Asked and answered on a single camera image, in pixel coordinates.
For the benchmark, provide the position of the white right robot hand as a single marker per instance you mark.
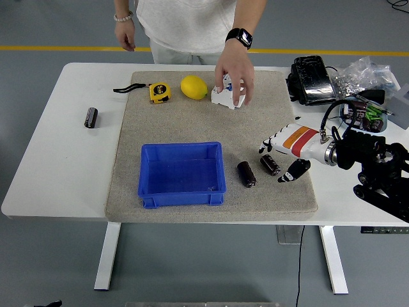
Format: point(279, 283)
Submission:
point(300, 142)

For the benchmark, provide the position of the person's left hand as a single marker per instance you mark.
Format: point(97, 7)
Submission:
point(234, 65)

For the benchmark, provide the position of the person's right hand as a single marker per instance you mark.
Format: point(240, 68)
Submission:
point(125, 33)

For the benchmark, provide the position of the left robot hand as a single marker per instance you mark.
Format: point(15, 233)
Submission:
point(48, 303)

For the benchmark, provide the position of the white circuit breaker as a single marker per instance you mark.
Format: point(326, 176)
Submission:
point(225, 97)

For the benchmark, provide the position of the dark brown cylindrical battery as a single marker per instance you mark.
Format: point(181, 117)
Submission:
point(90, 117)
point(270, 165)
point(246, 174)

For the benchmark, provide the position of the person's right forearm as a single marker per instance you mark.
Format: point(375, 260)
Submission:
point(124, 6)

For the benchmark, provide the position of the person's left forearm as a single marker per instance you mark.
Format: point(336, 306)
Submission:
point(249, 16)

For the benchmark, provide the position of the blue plastic box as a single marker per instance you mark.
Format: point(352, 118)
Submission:
point(182, 179)

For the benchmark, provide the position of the black wristwatch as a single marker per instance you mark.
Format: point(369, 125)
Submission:
point(239, 36)

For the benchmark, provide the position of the yellow lemon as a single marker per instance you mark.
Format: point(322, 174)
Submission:
point(194, 87)

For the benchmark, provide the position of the person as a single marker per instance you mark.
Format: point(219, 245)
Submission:
point(185, 25)

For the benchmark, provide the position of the white-labelled electronic part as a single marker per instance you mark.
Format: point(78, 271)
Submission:
point(356, 116)

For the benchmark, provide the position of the black glossy case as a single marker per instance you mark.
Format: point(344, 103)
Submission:
point(311, 76)

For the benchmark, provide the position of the yellow tape measure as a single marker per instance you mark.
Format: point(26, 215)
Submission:
point(159, 93)

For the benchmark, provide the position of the grey-brown mat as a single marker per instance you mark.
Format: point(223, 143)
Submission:
point(198, 128)

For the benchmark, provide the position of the white table leg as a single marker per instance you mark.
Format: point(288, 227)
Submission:
point(334, 259)
point(107, 256)

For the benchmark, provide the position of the green terminal connector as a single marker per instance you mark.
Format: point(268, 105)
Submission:
point(374, 114)

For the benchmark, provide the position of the brown capacitor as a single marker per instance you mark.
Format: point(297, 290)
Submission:
point(379, 125)

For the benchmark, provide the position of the light blue tray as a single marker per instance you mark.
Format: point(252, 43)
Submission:
point(385, 123)

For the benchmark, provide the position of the black wedge-shaped object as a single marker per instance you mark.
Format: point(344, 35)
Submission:
point(374, 95)

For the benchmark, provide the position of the grey metal floor plate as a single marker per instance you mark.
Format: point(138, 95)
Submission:
point(287, 235)

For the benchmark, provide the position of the clear plastic bag of parts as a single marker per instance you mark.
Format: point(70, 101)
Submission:
point(367, 72)

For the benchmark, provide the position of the table height control panel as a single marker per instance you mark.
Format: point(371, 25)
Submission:
point(383, 230)

